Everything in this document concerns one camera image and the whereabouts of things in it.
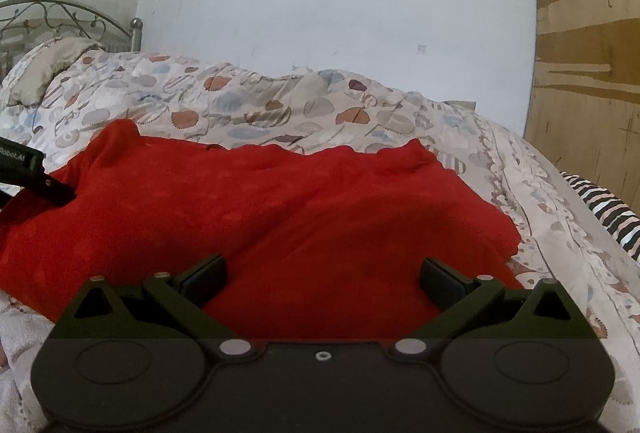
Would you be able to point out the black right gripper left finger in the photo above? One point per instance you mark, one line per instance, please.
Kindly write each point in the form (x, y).
(165, 304)

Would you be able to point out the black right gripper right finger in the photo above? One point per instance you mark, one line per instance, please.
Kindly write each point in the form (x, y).
(484, 307)

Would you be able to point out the red sweater garment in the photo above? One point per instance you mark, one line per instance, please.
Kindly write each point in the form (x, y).
(326, 247)

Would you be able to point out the beige pillow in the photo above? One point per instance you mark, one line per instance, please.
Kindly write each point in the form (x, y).
(29, 79)

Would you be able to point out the grey metal headboard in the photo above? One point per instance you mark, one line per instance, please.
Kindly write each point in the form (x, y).
(27, 23)

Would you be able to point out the striped black white bedsheet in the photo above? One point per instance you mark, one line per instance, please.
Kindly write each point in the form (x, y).
(612, 213)

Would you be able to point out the patterned dotted bed quilt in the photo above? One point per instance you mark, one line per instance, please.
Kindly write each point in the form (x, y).
(185, 98)

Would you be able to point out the wooden wardrobe panel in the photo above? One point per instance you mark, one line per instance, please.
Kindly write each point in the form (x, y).
(584, 111)

